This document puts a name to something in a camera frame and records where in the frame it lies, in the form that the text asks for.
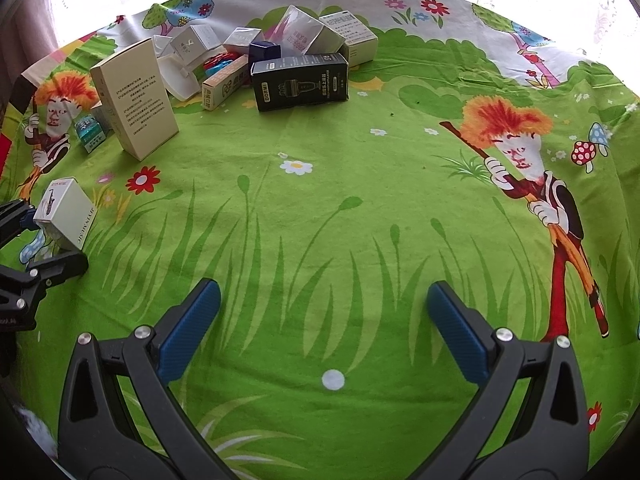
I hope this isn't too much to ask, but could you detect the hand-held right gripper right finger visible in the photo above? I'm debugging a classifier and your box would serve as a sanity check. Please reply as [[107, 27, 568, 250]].
[[400, 280, 591, 480]]

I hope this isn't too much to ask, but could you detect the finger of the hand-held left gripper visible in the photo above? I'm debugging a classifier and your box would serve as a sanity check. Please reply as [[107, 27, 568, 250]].
[[0, 199, 36, 248], [0, 250, 90, 327]]

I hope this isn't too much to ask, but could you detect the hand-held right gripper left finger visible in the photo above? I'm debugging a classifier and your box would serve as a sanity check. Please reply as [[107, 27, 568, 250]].
[[57, 277, 247, 480]]

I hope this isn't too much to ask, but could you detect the white box saxophone print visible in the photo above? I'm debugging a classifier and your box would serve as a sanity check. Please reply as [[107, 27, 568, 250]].
[[32, 176, 97, 253]]

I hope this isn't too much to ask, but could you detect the small teal box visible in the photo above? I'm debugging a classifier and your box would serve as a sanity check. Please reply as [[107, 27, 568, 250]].
[[75, 115, 108, 153]]

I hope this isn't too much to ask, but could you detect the long peach dental box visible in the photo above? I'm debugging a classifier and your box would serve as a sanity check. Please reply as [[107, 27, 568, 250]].
[[201, 55, 251, 111]]

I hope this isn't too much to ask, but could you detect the black box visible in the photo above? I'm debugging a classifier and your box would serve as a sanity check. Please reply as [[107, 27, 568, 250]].
[[250, 51, 349, 112]]

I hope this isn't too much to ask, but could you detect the small navy box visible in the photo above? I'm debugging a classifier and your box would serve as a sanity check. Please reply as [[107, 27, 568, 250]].
[[248, 40, 282, 63]]

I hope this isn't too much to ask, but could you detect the white box printed label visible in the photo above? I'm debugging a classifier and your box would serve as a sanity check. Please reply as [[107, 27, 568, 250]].
[[318, 10, 378, 67]]

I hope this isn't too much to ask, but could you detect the translucent pink box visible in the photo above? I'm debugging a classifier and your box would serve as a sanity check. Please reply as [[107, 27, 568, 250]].
[[262, 5, 323, 56]]

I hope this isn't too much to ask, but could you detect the tall beige box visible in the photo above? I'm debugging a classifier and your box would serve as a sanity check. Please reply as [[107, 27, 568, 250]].
[[90, 37, 180, 162]]

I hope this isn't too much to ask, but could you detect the green cartoon printed bedsheet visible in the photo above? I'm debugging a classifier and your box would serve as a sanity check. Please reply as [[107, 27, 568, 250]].
[[0, 0, 640, 480]]

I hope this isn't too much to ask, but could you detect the pink patterned curtain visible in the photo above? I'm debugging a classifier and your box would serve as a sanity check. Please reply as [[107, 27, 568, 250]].
[[0, 0, 66, 111]]

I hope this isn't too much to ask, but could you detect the grey white box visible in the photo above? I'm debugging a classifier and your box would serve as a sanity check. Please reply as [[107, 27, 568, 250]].
[[222, 27, 263, 56]]

